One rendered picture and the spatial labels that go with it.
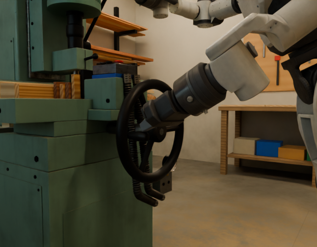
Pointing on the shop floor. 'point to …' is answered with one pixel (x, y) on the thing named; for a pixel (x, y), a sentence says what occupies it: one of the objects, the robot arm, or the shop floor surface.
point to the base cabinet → (69, 207)
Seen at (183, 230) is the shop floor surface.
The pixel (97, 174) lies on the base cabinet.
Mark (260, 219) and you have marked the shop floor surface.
